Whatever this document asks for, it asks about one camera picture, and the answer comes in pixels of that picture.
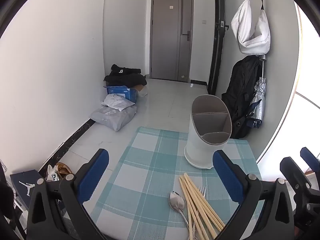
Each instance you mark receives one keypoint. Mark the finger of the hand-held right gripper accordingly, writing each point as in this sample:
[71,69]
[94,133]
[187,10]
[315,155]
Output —
[292,170]
[308,155]

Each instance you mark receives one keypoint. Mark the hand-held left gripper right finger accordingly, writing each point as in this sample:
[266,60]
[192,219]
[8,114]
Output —
[228,177]

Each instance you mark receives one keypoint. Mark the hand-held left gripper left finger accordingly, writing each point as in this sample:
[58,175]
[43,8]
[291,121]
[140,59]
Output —
[93,177]

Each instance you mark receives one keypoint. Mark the silver fork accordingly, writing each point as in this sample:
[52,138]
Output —
[203,192]

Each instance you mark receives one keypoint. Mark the pile of beige chopsticks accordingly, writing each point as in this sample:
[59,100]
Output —
[197,205]

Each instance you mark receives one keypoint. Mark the white utensil holder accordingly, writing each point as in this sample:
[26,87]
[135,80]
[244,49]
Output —
[200,145]

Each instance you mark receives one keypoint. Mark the silver spoon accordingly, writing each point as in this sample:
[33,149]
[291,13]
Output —
[177,201]

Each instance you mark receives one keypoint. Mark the brown paper bag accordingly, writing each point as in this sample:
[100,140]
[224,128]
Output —
[63,171]

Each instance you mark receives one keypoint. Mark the crumpled white bag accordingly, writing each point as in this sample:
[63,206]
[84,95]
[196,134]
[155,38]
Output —
[52,175]

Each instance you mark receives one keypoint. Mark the teal checked placemat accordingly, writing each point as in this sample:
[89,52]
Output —
[150,167]

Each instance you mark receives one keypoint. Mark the grey plastic mailer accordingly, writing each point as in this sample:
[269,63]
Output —
[112,118]

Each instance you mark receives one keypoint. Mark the navy shoe box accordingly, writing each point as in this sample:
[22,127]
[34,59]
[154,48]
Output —
[25,185]

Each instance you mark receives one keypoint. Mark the silver folded umbrella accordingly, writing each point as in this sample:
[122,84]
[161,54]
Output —
[257,102]

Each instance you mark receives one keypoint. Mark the white plastic mailer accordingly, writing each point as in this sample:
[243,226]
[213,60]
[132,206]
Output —
[117,102]

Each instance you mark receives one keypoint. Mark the blue cardboard box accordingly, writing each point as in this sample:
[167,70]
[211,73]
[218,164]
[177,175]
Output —
[125,92]

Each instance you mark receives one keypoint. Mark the small white plastic bag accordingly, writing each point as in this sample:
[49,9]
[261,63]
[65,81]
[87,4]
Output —
[143,93]

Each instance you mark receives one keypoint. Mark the brown cardboard box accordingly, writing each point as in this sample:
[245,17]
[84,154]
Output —
[138,87]

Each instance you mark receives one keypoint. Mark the black clothes pile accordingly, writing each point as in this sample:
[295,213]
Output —
[125,78]

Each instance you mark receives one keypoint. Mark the white hanging bag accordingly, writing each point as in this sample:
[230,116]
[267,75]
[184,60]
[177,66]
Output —
[252,37]

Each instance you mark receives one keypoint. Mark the grey door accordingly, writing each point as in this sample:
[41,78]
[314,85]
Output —
[165,42]

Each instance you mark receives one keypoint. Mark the black door frame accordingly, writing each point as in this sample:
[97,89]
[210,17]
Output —
[217,55]

